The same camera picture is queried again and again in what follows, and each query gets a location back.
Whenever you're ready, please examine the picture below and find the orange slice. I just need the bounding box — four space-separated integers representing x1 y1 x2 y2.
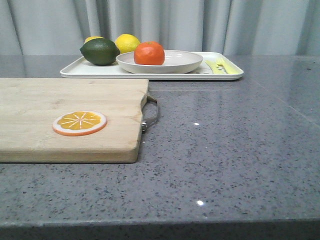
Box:
52 110 107 137

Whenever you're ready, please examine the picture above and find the wooden cutting board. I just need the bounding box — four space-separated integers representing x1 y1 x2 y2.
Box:
0 78 149 163

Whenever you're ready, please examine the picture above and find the yellow lemon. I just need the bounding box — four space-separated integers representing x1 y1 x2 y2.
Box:
114 33 141 54
84 36 104 43

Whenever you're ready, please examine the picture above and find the yellow plastic knife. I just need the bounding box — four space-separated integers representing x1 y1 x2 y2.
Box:
204 60 225 75

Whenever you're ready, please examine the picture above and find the green lime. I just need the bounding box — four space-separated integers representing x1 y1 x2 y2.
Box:
80 38 121 66

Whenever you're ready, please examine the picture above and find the yellow lemon right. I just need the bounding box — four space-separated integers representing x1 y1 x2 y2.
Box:
114 33 141 54

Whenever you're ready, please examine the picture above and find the metal cutting board handle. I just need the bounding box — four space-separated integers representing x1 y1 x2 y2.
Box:
141 94 160 133

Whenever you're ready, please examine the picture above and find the yellow plastic fork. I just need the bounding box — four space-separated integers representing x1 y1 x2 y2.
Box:
216 58 238 74

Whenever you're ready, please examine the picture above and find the yellow lemon left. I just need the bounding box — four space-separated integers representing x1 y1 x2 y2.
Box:
84 36 104 43

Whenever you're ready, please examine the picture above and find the beige round plate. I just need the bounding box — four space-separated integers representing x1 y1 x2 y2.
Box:
116 50 203 74

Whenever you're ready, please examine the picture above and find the orange mandarin fruit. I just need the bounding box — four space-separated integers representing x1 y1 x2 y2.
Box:
133 41 165 66

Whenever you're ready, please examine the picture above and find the grey curtain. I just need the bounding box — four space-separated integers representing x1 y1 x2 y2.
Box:
0 0 320 56

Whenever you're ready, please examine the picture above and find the white bear print tray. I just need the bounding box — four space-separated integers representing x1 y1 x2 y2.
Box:
60 52 244 81

